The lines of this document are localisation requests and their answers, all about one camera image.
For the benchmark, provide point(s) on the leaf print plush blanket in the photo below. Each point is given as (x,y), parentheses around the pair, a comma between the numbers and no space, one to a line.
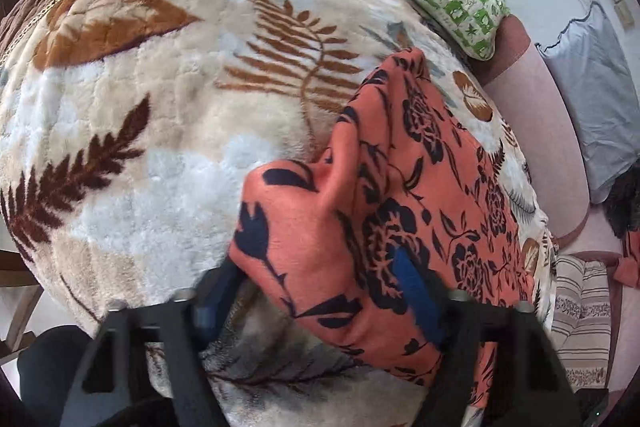
(150,182)

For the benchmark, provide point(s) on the grey pillow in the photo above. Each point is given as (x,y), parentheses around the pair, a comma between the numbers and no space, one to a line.
(595,97)

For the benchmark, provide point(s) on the rust red cloth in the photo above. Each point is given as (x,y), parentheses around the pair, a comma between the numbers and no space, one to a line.
(629,264)

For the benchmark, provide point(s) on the striped beige cushion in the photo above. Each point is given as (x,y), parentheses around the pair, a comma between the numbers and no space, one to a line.
(582,307)

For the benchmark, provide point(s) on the orange floral blouse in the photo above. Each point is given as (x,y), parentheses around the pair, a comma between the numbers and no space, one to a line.
(400,167)

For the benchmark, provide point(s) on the pink upholstered bolster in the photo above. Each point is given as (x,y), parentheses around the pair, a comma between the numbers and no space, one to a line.
(540,132)

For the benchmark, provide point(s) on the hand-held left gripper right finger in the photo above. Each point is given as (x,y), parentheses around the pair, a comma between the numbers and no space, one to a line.
(417,292)

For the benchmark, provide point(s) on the dark furry cloth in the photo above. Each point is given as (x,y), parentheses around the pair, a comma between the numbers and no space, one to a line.
(625,202)

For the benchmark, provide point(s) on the wooden stool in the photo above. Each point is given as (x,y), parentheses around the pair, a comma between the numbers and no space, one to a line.
(17,302)

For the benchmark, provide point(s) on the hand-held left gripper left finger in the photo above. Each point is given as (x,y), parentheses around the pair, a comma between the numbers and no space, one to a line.
(210,309)

